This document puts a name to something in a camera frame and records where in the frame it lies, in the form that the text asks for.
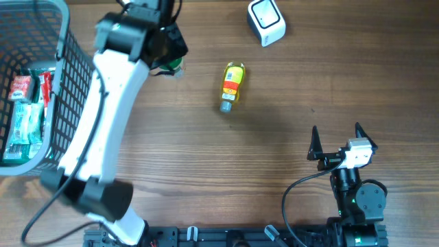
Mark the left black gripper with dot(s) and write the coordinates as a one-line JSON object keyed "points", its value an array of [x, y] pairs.
{"points": [[181, 48]]}

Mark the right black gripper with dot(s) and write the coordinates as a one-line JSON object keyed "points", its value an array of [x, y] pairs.
{"points": [[328, 159]]}

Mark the green lid spice jar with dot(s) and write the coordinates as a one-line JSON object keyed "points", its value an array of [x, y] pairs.
{"points": [[174, 69]]}

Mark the yellow liquid bottle grey cap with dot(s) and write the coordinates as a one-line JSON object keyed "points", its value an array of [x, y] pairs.
{"points": [[233, 79]]}

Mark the red slim stick packet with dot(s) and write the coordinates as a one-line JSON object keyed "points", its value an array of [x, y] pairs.
{"points": [[45, 88]]}

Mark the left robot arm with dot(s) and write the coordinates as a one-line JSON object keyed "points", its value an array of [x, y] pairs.
{"points": [[129, 44]]}

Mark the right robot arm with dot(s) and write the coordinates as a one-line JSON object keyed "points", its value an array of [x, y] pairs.
{"points": [[360, 202]]}

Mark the white barcode scanner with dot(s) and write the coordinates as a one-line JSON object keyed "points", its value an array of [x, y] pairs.
{"points": [[266, 21]]}

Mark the grey plastic mesh basket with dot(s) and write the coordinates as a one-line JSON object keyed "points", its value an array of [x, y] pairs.
{"points": [[37, 34]]}

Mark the green white snack pack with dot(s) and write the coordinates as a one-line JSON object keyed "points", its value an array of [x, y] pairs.
{"points": [[19, 128], [34, 133]]}

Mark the red juice carton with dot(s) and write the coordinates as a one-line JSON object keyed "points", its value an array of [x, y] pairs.
{"points": [[22, 89]]}

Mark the dark green box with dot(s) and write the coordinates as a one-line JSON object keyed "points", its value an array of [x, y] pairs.
{"points": [[21, 153]]}

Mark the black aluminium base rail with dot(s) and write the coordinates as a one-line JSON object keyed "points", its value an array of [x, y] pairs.
{"points": [[311, 235]]}

